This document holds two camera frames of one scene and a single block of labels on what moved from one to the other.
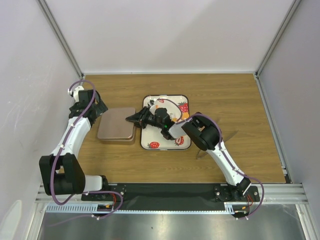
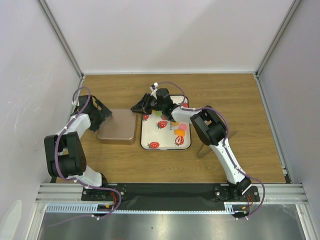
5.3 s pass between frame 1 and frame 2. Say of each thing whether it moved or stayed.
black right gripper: moved
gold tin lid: stayed
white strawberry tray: stayed
